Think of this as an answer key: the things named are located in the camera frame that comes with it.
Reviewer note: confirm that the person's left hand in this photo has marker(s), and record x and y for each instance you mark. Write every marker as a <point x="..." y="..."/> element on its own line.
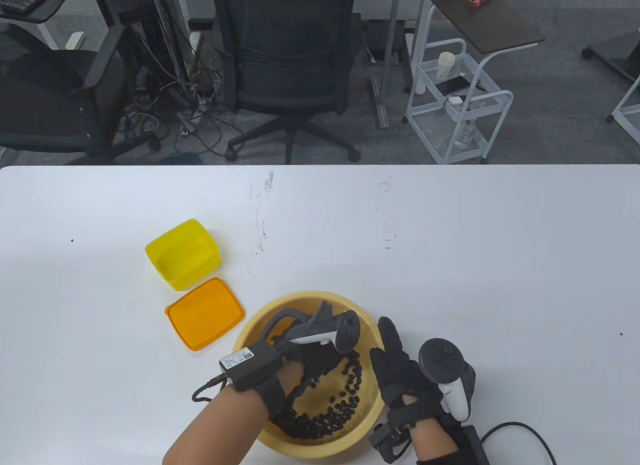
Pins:
<point x="320" y="357"/>

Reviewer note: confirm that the person's right hand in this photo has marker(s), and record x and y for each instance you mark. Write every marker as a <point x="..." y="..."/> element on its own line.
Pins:
<point x="397" y="375"/>

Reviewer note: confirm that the pile of dark coffee beans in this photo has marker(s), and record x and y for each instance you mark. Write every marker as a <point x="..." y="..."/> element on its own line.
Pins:
<point x="310" y="425"/>

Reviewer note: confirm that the yellow plastic basin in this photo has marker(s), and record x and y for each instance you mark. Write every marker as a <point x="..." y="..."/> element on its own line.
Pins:
<point x="320" y="447"/>

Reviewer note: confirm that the orange container lid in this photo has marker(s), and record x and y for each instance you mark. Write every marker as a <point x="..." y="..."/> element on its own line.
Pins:
<point x="205" y="310"/>

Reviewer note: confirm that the yellow plastic container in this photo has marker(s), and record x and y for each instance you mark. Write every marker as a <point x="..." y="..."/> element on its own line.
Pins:
<point x="182" y="255"/>

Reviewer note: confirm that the person's right forearm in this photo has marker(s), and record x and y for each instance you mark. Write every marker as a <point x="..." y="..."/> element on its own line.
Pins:
<point x="435" y="440"/>

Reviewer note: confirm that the person's left forearm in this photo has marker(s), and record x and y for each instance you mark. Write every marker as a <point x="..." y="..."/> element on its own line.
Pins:
<point x="225" y="425"/>

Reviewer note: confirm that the grey left hand controller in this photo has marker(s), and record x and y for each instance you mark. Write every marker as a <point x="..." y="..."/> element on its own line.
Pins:
<point x="345" y="330"/>

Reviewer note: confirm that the grey hand controller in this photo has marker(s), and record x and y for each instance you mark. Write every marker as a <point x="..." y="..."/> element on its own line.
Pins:
<point x="440" y="360"/>
<point x="345" y="330"/>

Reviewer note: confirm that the grey right hand controller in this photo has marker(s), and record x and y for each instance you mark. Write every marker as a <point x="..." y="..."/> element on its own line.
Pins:
<point x="440" y="360"/>

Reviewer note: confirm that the teal floor object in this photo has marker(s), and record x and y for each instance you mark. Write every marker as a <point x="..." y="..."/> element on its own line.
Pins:
<point x="180" y="159"/>

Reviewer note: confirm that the white charger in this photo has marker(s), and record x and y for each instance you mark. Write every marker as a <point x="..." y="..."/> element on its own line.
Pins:
<point x="454" y="101"/>

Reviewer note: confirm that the black phone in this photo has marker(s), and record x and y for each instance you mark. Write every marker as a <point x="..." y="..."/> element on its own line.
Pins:
<point x="457" y="84"/>

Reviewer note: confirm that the black mesh office chair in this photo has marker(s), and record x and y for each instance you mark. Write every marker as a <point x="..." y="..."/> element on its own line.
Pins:
<point x="290" y="55"/>

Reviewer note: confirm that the white paper cup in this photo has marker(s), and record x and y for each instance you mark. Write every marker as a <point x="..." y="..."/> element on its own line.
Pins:
<point x="446" y="65"/>

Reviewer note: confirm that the black floor box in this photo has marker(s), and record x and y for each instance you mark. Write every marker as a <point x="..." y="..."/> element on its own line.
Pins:
<point x="385" y="40"/>

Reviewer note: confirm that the aluminium profile stand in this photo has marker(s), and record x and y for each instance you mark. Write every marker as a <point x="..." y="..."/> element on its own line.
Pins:
<point x="392" y="25"/>

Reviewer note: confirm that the black computer tower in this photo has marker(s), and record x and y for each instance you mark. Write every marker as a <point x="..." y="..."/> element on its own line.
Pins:
<point x="150" y="50"/>

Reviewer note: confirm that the dark top side table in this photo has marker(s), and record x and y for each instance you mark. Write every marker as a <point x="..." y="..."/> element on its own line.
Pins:
<point x="620" y="52"/>
<point x="485" y="20"/>

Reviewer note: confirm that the black armrest office chair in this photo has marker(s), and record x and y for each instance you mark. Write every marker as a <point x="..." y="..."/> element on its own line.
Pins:
<point x="50" y="100"/>

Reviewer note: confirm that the white power strip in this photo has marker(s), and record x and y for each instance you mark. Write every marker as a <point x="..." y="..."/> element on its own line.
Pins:
<point x="76" y="40"/>

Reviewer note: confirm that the grey desk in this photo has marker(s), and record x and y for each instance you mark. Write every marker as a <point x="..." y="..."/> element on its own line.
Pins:
<point x="50" y="7"/>

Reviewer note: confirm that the black left wrist camera unit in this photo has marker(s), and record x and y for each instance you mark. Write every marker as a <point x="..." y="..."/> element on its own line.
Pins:
<point x="250" y="365"/>

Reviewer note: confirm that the black wrist camera unit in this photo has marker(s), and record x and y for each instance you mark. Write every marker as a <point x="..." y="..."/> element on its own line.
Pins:
<point x="475" y="445"/>
<point x="250" y="365"/>

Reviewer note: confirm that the black right wrist camera unit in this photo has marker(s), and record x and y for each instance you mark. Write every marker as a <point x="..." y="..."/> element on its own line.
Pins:
<point x="475" y="445"/>

